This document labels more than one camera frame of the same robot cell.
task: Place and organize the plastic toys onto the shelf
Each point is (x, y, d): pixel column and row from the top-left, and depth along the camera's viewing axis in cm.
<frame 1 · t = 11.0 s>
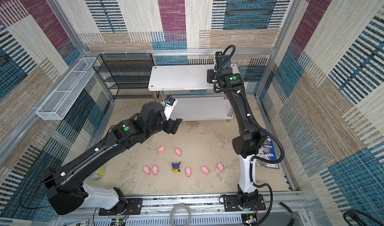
left hand: (174, 113, 69), fingers open
right hand: (215, 75, 82), fingers open
purple yellow toy figure: (175, 167, 83), point 5 cm above the table
pink pig toy: (161, 149, 93), point 2 cm above the table
pink pig toy 2: (178, 152, 91), point 2 cm above the table
pink pig toy 3: (146, 170, 85), point 2 cm above the table
pink pig toy 4: (155, 169, 85), point 2 cm above the table
pink pig toy 5: (188, 171, 85), point 2 cm above the table
pink pig toy 6: (205, 170, 84), point 2 cm above the table
pink pig toy 7: (220, 167, 86), point 2 cm above the table
blue picture book: (270, 153, 88), point 4 cm above the table

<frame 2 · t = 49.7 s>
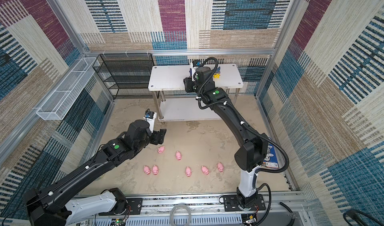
left hand: (159, 126, 74), fingers open
right hand: (187, 81, 78), fingers open
pink pig toy 2: (178, 155, 90), point 2 cm above the table
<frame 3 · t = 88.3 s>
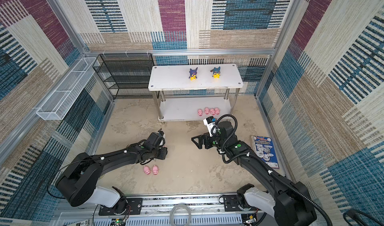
left hand: (164, 149, 90), fingers open
right hand: (198, 139, 79), fingers open
pink pig toy 5: (206, 110, 103), point 9 cm above the table
pink pig toy 6: (212, 111, 102), point 9 cm above the table
pink pig toy 7: (217, 111, 102), point 10 cm above the table
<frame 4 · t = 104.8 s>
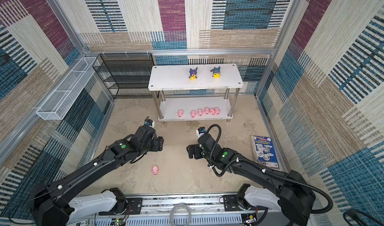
left hand: (158, 138, 78), fingers open
right hand: (194, 149, 81), fingers open
pink pig toy 3: (193, 114, 101), point 9 cm above the table
